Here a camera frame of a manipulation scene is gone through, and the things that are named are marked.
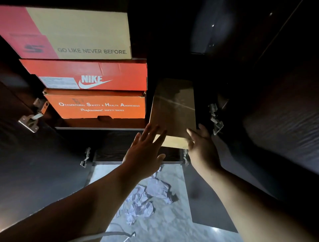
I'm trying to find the person's left hand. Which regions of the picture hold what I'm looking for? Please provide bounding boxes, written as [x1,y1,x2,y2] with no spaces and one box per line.
[121,123,168,182]

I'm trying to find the person's right hand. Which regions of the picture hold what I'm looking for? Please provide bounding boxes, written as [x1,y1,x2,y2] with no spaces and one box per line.
[186,123,223,174]

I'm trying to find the white paper pile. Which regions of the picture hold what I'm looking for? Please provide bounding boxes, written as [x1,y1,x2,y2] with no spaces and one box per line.
[116,166,179,226]

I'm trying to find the tan cardboard shoebox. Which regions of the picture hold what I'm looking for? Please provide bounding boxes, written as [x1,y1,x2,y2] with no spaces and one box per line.
[149,78,197,150]

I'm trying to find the orange shoe box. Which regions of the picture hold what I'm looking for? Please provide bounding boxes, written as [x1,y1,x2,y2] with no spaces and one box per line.
[43,88,147,129]

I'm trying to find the red and white shoe box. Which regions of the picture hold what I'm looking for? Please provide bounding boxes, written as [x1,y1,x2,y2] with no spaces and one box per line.
[19,59,148,91]

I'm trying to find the dark wooden cabinet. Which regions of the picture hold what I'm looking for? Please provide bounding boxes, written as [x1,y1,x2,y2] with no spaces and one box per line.
[0,0,319,242]

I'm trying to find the red and tan shoe box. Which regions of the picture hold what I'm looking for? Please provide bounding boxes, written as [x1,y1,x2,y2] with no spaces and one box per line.
[0,5,132,60]

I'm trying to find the person's right forearm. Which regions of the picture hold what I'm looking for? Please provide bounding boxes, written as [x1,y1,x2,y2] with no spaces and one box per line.
[200,166,319,242]

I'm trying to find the person's left forearm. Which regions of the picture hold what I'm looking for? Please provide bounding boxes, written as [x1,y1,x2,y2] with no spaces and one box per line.
[0,164,140,242]

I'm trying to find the white cord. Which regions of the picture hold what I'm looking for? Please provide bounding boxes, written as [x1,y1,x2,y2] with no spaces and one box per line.
[67,231,136,242]

